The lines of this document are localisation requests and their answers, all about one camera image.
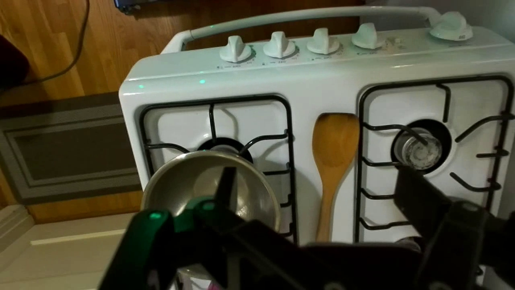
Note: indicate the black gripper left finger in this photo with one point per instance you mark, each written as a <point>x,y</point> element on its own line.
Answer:
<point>150,252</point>

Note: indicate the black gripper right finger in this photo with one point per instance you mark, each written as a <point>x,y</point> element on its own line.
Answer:
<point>461,242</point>

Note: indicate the wooden spatula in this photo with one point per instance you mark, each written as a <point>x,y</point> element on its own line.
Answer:
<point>335,155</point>

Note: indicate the stainless steel bowl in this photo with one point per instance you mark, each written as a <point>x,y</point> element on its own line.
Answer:
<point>177,183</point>

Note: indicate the black stove grate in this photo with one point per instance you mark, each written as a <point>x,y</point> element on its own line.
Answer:
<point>290,139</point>
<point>359,162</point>

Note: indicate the grey floor mat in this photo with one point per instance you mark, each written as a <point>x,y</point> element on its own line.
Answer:
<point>65,151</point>

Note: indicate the white gas stove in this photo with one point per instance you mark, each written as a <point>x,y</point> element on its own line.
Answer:
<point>322,86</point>

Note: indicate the white stove knob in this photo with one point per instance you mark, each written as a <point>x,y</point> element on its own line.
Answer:
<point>279,47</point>
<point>235,51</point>
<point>451,26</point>
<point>367,38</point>
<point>324,43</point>

